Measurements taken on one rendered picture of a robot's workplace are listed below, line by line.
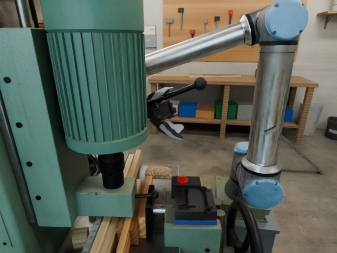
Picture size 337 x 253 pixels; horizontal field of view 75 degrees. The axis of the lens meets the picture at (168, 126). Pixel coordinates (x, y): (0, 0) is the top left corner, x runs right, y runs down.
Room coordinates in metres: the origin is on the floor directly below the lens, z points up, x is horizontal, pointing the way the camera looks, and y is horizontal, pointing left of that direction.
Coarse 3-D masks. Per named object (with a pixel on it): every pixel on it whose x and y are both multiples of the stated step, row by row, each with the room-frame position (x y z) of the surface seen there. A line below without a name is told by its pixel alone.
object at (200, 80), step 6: (198, 78) 0.58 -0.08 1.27; (204, 78) 0.59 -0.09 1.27; (192, 84) 0.59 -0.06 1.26; (198, 84) 0.57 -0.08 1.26; (204, 84) 0.57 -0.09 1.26; (180, 90) 0.58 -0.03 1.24; (186, 90) 0.58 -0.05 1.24; (162, 96) 0.59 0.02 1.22; (168, 96) 0.58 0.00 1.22; (150, 102) 0.59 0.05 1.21; (156, 102) 0.59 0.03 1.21
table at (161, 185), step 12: (144, 168) 0.74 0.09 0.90; (144, 180) 0.66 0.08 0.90; (156, 180) 0.66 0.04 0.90; (168, 180) 0.66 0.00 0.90; (156, 216) 0.49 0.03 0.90; (156, 228) 0.45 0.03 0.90; (144, 240) 0.41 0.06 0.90; (156, 240) 0.41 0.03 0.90; (132, 252) 0.38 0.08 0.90; (144, 252) 0.38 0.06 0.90; (156, 252) 0.38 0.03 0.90; (168, 252) 0.38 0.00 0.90; (180, 252) 0.38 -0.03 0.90
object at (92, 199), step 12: (84, 180) 0.47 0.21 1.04; (96, 180) 0.47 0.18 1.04; (132, 180) 0.47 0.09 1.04; (84, 192) 0.43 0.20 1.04; (96, 192) 0.42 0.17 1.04; (108, 192) 0.42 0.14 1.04; (120, 192) 0.42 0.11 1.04; (132, 192) 0.43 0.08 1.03; (84, 204) 0.42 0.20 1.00; (96, 204) 0.42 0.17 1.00; (108, 204) 0.42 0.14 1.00; (120, 204) 0.42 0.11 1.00; (132, 204) 0.42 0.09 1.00; (120, 216) 0.42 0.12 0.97; (132, 216) 0.42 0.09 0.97
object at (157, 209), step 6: (150, 186) 0.50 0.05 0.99; (150, 192) 0.48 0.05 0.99; (150, 198) 0.45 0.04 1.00; (150, 204) 0.43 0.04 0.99; (156, 204) 0.47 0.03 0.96; (150, 210) 0.42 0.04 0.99; (156, 210) 0.45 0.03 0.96; (162, 210) 0.45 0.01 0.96; (150, 216) 0.42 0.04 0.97; (150, 222) 0.42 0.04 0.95; (150, 228) 0.42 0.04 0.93; (150, 234) 0.42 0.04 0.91
